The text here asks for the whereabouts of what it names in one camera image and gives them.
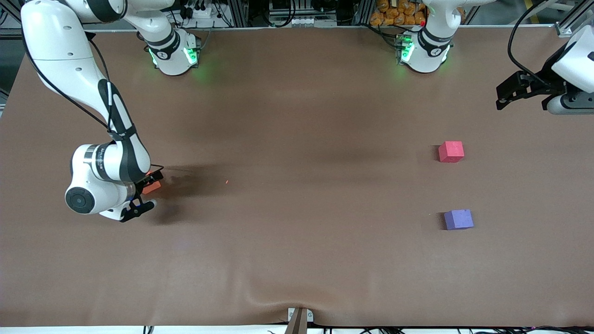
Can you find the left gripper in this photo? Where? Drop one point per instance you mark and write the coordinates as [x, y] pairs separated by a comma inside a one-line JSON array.
[[544, 82]]

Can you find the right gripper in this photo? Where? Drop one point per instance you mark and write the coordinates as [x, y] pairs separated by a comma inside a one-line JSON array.
[[149, 179]]

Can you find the orange foam block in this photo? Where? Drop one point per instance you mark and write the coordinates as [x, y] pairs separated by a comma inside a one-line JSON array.
[[152, 188]]

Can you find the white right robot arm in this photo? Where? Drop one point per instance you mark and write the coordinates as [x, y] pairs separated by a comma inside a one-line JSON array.
[[55, 41]]

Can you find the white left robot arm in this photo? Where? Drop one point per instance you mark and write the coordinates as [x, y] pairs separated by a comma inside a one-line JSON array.
[[429, 51]]

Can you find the red foam block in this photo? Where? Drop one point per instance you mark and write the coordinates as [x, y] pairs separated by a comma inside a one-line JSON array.
[[451, 152]]

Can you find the purple foam block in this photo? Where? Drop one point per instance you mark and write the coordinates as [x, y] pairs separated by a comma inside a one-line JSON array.
[[459, 220]]

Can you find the pile of orange objects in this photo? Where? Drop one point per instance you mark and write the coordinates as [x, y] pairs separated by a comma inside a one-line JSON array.
[[399, 14]]

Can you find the brown table mat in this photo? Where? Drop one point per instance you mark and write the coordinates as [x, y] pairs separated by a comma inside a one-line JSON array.
[[278, 232]]

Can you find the white power strip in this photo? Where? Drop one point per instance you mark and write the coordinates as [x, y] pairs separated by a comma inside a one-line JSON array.
[[199, 11]]

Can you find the white connector strip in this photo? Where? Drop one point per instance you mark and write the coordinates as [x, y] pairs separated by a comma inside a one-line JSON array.
[[301, 21]]

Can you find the aluminium frame corner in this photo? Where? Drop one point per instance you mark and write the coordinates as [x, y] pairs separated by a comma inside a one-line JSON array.
[[562, 30], [7, 31]]

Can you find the small metal bracket plate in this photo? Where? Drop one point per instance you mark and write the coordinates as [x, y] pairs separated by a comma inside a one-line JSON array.
[[291, 315]]

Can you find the brown narrow post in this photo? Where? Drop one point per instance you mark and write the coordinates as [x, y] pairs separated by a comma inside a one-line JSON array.
[[298, 324]]

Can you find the silver table edge rail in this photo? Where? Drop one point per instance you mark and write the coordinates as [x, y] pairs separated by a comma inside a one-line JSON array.
[[301, 28]]

